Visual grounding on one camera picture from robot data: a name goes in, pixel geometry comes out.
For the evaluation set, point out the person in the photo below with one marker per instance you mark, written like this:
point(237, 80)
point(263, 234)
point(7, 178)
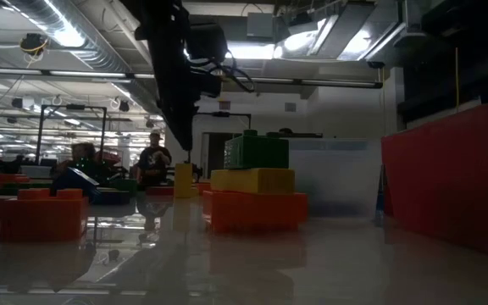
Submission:
point(154, 161)

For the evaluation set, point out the grey ceiling box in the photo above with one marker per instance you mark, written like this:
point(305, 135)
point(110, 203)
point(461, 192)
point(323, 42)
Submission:
point(260, 26)

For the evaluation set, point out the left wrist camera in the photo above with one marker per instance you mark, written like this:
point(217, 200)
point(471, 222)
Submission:
point(208, 55)

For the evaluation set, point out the small orange studded block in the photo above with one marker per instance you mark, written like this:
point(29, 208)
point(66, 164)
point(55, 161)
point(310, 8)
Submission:
point(42, 220)

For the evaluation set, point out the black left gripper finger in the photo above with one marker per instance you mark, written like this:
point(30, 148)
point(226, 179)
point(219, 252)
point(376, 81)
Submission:
point(180, 123)

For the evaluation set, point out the yellow long block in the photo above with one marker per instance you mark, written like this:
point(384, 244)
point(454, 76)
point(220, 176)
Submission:
point(252, 181)

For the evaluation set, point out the background robot station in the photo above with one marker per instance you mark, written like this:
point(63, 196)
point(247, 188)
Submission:
point(85, 163)

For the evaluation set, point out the red long block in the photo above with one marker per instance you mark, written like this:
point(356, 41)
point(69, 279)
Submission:
point(159, 191)

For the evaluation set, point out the black gantry frame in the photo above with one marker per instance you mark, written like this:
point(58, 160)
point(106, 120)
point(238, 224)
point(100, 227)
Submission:
point(227, 114)
point(40, 127)

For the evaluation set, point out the small green studded block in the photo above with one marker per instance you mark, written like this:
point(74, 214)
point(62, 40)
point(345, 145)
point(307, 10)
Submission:
point(256, 152)

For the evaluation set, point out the purple long block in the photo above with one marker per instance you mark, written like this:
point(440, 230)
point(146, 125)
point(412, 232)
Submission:
point(114, 197)

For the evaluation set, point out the small blue block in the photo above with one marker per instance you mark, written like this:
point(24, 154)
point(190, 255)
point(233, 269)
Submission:
point(76, 184)

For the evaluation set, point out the ceiling light panel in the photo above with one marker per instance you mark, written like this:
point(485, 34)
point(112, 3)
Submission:
point(252, 51)

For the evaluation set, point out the dark doorway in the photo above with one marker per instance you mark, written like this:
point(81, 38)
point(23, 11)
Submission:
point(216, 152)

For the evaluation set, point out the red plastic bin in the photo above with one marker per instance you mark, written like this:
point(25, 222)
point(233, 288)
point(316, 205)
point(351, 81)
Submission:
point(460, 178)

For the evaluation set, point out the rectangular metal duct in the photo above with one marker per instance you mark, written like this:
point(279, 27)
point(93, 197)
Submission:
point(345, 34)

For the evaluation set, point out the orange studded brick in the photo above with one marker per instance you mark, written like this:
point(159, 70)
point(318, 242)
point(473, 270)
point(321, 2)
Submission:
point(256, 212)

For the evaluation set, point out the silver ventilation duct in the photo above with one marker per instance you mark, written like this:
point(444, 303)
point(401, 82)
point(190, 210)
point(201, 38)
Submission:
point(91, 51)

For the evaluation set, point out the red-orange studded brick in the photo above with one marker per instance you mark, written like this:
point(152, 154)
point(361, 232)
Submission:
point(203, 188)

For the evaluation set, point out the clear plastic bin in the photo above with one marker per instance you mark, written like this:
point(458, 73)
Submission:
point(337, 178)

